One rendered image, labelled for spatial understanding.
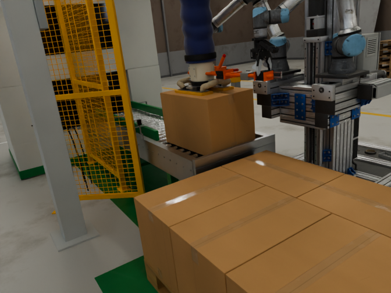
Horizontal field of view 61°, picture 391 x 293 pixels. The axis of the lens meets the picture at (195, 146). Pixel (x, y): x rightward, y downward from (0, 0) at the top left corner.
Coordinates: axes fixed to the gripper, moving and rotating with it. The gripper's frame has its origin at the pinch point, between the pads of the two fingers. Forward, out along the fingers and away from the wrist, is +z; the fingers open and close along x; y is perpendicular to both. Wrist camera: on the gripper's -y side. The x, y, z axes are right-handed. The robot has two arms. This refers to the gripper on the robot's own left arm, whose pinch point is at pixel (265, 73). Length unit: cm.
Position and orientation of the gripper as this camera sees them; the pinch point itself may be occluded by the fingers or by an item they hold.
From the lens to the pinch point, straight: 198.6
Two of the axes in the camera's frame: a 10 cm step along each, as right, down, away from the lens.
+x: -8.1, 2.6, -5.3
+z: 1.1, 9.5, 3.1
